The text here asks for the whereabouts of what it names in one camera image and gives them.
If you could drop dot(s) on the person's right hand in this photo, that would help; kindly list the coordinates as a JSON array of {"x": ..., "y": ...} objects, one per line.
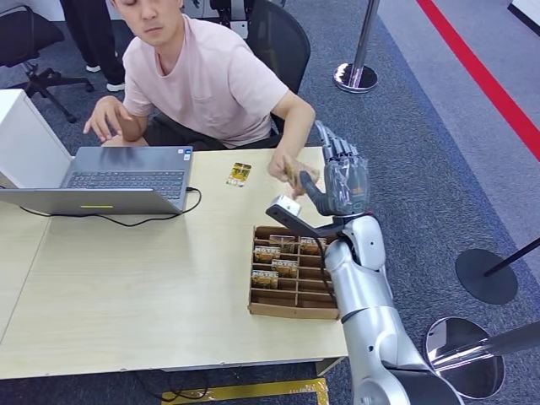
[{"x": 109, "y": 114}]

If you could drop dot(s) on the white board with black edge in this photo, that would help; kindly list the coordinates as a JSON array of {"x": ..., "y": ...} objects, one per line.
[{"x": 527, "y": 8}]

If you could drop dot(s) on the gold hotel key card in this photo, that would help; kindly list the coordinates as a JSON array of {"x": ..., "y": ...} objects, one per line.
[
  {"x": 281, "y": 244},
  {"x": 290, "y": 172},
  {"x": 266, "y": 255},
  {"x": 284, "y": 269},
  {"x": 264, "y": 279},
  {"x": 310, "y": 246}
]

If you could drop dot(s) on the grey laptop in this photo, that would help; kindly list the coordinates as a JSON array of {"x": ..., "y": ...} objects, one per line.
[{"x": 127, "y": 179}]

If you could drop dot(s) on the person's right forearm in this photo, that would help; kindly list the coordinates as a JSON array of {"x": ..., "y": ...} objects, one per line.
[{"x": 135, "y": 127}]

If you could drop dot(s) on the black wheeled office chair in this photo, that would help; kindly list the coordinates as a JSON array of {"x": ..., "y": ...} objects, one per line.
[{"x": 25, "y": 33}]

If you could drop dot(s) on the person's left hand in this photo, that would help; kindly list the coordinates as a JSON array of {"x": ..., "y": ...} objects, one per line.
[{"x": 280, "y": 166}]

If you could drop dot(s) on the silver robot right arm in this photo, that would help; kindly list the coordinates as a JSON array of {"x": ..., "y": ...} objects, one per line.
[{"x": 363, "y": 290}]

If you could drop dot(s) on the white box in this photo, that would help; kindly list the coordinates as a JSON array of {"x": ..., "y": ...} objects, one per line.
[{"x": 25, "y": 140}]

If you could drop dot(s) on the chrome base stanchion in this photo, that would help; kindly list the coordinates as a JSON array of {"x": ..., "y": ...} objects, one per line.
[{"x": 485, "y": 374}]

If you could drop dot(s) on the black white machine base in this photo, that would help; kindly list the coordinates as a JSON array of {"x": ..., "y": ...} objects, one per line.
[{"x": 230, "y": 14}]

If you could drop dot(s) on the standing person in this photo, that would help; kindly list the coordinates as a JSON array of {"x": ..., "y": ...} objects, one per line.
[{"x": 95, "y": 33}]

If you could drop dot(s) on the cardboard card holder box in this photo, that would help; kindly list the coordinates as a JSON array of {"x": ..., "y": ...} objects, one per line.
[{"x": 291, "y": 310}]

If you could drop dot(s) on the yellow floor tape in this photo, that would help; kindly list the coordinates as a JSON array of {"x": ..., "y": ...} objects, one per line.
[{"x": 253, "y": 390}]

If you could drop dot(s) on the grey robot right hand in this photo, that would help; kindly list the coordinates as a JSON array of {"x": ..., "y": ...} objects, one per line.
[{"x": 348, "y": 184}]

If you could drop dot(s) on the gold picture card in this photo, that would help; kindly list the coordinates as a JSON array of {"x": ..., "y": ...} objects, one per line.
[{"x": 238, "y": 174}]

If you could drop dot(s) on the person's left forearm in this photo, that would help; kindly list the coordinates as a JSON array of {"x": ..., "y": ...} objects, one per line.
[{"x": 299, "y": 126}]

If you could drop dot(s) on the black disc base stanchion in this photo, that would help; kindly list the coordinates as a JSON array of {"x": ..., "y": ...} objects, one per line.
[{"x": 485, "y": 277}]

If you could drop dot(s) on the chrome stanchion post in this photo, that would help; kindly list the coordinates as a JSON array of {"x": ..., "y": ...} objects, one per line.
[{"x": 356, "y": 75}]

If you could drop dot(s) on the black mesh office chair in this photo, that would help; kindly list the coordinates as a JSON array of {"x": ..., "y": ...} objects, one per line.
[{"x": 283, "y": 44}]

